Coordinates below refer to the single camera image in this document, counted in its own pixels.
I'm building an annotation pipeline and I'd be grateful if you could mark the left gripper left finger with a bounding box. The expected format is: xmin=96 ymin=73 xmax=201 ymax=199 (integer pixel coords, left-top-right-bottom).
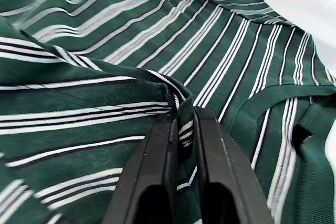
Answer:
xmin=101 ymin=118 xmax=182 ymax=224

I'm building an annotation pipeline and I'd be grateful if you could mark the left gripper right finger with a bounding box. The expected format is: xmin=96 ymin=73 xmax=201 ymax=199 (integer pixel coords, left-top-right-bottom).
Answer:
xmin=193 ymin=105 xmax=275 ymax=224

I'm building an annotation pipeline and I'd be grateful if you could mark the green striped T-shirt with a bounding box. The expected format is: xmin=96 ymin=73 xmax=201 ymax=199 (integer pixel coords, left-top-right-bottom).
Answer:
xmin=0 ymin=0 xmax=336 ymax=224

